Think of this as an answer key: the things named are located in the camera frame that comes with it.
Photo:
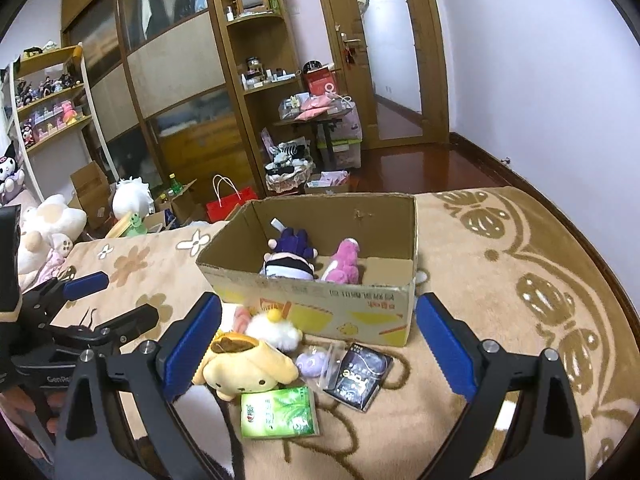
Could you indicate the wicker basket with lace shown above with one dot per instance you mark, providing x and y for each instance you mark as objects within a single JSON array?
[{"x": 290, "y": 180}]

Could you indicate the large cream cat plush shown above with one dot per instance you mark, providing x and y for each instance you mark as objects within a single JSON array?
[{"x": 50, "y": 220}]

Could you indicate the brown floral blanket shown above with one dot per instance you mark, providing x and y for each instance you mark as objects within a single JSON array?
[{"x": 500, "y": 285}]

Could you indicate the row of small figurines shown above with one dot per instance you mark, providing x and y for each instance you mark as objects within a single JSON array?
[{"x": 45, "y": 87}]

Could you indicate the white display shelf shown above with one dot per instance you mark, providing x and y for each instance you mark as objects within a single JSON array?
[{"x": 50, "y": 57}]

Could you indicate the green frog plush toy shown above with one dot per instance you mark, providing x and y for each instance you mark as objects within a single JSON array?
[{"x": 135, "y": 225}]

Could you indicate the red paper bag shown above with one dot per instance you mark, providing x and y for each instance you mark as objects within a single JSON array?
[{"x": 230, "y": 205}]

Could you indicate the tall open cardboard box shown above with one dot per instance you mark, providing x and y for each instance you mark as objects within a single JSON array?
[{"x": 90, "y": 190}]

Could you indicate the small open cardboard box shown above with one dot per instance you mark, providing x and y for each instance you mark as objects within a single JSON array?
[{"x": 327, "y": 185}]

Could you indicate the printed cardboard box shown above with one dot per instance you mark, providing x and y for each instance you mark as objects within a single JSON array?
[{"x": 310, "y": 305}]

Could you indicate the wooden door with glass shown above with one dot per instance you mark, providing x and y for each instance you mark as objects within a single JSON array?
[{"x": 430, "y": 35}]

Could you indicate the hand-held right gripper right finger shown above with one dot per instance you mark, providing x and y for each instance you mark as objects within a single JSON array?
[{"x": 445, "y": 350}]

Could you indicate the wooden wardrobe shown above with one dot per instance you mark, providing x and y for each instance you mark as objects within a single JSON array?
[{"x": 170, "y": 70}]

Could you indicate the small folding table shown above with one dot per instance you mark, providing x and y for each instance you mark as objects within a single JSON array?
[{"x": 310, "y": 117}]

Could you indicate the zebra striped plush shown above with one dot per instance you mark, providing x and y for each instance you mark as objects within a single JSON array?
[{"x": 287, "y": 152}]

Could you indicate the white round plush toy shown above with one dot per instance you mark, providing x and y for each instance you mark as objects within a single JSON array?
[{"x": 131, "y": 197}]

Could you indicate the person's left hand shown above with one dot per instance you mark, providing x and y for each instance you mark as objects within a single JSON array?
[{"x": 20, "y": 402}]

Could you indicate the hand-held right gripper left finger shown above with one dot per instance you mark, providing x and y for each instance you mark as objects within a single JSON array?
[{"x": 192, "y": 355}]

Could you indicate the pink roll plush toy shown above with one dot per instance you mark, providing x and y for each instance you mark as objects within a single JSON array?
[{"x": 242, "y": 319}]

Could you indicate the small purple plush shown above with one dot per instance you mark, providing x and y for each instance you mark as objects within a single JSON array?
[{"x": 311, "y": 362}]

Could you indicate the green tissue pack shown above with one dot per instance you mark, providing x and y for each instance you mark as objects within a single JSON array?
[{"x": 277, "y": 412}]

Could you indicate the purple haired striped plush doll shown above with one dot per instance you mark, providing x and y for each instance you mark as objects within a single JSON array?
[{"x": 295, "y": 247}]

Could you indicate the yellow dog plush toy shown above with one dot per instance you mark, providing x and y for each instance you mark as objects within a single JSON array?
[{"x": 245, "y": 372}]

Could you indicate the cardboard box with bottles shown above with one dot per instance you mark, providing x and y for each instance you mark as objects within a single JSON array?
[{"x": 180, "y": 205}]

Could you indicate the pink plastic storage box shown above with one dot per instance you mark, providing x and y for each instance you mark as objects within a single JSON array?
[{"x": 345, "y": 140}]

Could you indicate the pink fleece cloth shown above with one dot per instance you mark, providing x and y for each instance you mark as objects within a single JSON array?
[{"x": 52, "y": 265}]

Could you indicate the green glass bottle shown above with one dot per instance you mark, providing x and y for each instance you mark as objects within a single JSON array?
[{"x": 174, "y": 185}]

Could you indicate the black and purple plush doll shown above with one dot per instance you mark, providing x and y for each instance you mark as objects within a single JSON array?
[{"x": 10, "y": 170}]

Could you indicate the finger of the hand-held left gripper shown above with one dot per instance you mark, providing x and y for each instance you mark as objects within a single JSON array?
[
  {"x": 130, "y": 322},
  {"x": 85, "y": 285}
]

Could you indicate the white fluffy plush toy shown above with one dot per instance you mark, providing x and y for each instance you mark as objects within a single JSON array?
[{"x": 275, "y": 332}]

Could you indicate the black foil packet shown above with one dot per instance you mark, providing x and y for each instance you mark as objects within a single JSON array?
[{"x": 357, "y": 375}]

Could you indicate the wooden corner shelf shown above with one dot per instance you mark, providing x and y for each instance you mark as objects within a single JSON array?
[{"x": 255, "y": 35}]

